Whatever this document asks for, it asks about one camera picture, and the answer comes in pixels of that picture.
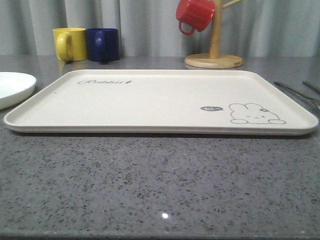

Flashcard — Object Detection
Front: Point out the white round plate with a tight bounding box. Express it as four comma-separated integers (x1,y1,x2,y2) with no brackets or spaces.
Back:
0,72,37,110

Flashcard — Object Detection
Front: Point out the silver fork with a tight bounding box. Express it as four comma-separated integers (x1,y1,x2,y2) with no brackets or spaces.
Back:
273,81,320,110

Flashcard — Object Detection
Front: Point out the silver chopstick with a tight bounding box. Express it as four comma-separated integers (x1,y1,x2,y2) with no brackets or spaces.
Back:
302,81,320,94

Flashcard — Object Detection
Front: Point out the cream rabbit serving tray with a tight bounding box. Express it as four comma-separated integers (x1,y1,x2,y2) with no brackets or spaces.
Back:
4,69,319,136

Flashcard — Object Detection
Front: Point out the wooden mug tree stand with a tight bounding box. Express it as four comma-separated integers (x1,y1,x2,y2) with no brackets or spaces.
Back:
184,0,244,69

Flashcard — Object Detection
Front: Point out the dark blue mug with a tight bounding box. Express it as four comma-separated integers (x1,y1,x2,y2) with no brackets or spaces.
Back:
85,28,120,62

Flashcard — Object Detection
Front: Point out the red mug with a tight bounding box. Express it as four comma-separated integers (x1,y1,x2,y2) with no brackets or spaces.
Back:
176,0,216,36

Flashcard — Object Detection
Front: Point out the yellow mug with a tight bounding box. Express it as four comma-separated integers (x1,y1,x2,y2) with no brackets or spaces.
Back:
52,27,88,62

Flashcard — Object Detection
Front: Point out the gray curtain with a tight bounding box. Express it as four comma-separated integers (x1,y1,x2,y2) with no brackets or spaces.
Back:
0,0,320,57

